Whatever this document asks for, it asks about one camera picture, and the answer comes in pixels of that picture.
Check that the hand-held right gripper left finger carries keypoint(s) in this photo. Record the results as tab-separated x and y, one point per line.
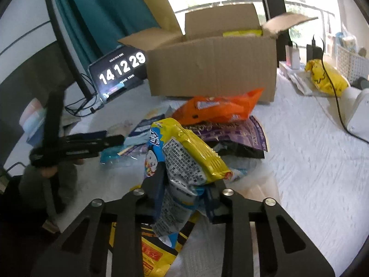
157	190

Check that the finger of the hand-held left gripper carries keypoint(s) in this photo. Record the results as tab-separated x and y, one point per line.
86	137
98	145

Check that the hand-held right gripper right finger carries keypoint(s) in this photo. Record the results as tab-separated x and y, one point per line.
212	205

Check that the light blue snack packet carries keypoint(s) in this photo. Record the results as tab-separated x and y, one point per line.
115	155

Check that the blue cartoon snack packet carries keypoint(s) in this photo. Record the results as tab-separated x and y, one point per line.
175	216

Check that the small blue white packet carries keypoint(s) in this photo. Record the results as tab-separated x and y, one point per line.
141	128

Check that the clear bread packet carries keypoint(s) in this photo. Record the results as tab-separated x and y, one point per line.
253	179

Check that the yellow snack packet grey label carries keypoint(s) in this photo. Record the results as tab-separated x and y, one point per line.
196	150

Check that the yellow cartoon snack packet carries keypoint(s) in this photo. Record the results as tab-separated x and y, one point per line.
155	259

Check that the purple snack packet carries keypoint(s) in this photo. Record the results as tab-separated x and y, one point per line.
239	134

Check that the orange snack packet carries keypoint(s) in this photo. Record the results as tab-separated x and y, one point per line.
219	108

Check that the cardboard box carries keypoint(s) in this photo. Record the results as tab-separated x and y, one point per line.
213	66

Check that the person's left forearm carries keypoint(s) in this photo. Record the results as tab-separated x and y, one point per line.
31	187

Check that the tablet showing clock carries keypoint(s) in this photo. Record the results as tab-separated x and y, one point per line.
121	69

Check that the teal curtain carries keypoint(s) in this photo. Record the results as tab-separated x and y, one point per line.
101	11

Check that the white paper sheets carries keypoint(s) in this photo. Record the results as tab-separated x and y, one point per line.
297	80

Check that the yellow curtain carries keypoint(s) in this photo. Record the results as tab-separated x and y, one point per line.
161	3

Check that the yellow plastic bag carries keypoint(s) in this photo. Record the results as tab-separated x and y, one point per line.
323	78

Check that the white desk device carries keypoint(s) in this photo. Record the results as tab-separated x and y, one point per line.
359	112

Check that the balcony railing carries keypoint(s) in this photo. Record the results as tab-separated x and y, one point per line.
207	5

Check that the black charger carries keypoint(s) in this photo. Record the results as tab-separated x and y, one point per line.
312	53

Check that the white mesh basket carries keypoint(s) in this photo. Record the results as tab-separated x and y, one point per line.
350	62

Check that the white plastic bag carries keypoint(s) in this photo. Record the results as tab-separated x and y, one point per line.
347	41

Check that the dark window frame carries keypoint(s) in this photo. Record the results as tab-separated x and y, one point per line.
272	0

